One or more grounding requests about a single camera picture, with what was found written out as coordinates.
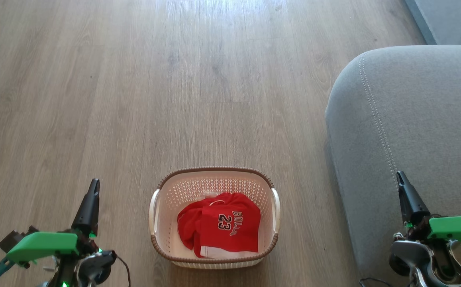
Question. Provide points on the blue-grey sofa cushion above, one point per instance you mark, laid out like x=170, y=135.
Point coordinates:
x=453, y=20

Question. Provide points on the white perforated laundry basket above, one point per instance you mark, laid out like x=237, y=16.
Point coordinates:
x=166, y=207

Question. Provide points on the red Bulls 23 jersey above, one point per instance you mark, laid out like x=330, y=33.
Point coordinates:
x=218, y=227

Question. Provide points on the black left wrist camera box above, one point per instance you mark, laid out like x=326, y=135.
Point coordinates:
x=12, y=239

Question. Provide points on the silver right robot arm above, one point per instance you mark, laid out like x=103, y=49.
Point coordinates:
x=413, y=253

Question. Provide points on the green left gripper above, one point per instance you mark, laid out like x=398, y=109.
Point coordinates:
x=43, y=244

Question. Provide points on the grey fabric sofa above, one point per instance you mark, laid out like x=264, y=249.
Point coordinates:
x=413, y=119

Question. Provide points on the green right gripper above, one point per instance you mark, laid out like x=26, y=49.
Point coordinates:
x=457, y=229

